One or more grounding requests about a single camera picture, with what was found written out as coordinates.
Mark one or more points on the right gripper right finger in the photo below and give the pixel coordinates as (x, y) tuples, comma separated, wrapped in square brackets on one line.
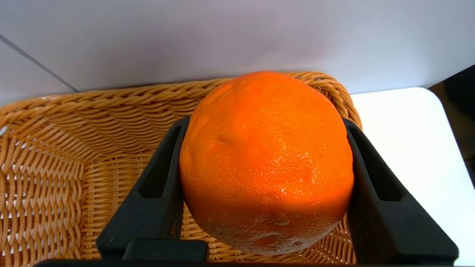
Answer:
[(389, 222)]

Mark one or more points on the orange wicker basket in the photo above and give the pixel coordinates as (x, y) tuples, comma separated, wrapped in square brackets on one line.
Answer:
[(55, 167)]

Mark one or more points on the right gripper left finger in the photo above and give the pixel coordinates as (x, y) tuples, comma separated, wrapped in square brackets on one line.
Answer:
[(148, 211)]

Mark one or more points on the orange fruit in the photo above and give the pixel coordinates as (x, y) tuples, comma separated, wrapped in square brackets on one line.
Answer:
[(267, 159)]

